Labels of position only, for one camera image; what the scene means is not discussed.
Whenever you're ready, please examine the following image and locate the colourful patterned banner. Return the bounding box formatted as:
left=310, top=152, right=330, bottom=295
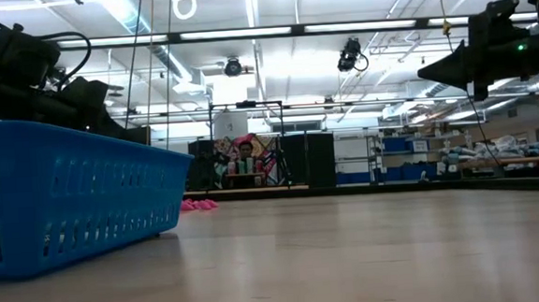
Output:
left=211, top=131, right=282, bottom=191

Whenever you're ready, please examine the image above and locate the ceiling light strip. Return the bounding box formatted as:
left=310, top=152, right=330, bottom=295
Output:
left=55, top=33, right=170, bottom=50
left=303, top=18, right=417, bottom=35
left=428, top=11, right=539, bottom=28
left=179, top=25, right=293, bottom=42

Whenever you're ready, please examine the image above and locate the blue plastic basket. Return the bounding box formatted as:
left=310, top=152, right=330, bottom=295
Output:
left=0, top=108, right=201, bottom=280

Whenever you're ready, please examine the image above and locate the small table with cups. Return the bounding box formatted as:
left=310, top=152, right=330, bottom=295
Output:
left=222, top=156, right=269, bottom=191

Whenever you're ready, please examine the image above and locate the thin black gantry frame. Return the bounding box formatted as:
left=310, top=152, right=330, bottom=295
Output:
left=207, top=98, right=288, bottom=193

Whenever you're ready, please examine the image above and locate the black cabinet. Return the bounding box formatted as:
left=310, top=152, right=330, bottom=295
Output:
left=185, top=138, right=217, bottom=193
left=280, top=131, right=339, bottom=192

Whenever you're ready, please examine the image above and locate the shelf with blue bins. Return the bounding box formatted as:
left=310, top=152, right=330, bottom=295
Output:
left=365, top=130, right=442, bottom=184

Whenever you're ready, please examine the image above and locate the white hanging ring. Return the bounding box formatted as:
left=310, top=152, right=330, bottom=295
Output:
left=171, top=0, right=198, bottom=21

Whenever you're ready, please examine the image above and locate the round black ceiling camera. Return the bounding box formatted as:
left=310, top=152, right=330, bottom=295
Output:
left=223, top=55, right=244, bottom=78

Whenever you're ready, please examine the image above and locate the yellow hanging rope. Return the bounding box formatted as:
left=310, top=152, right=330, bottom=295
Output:
left=434, top=0, right=455, bottom=52

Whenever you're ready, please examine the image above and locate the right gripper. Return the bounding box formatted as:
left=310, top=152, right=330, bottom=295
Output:
left=413, top=0, right=537, bottom=106

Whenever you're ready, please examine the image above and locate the cluttered workbench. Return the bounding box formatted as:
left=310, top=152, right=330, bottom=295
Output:
left=437, top=132, right=539, bottom=183

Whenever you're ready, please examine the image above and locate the person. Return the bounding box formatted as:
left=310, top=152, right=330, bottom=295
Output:
left=226, top=139, right=267, bottom=176

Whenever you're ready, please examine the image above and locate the thin black hanging cable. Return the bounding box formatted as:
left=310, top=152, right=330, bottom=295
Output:
left=118, top=0, right=151, bottom=131
left=156, top=0, right=182, bottom=149

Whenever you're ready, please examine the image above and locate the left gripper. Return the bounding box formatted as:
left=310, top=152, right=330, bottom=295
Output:
left=0, top=16, right=151, bottom=154

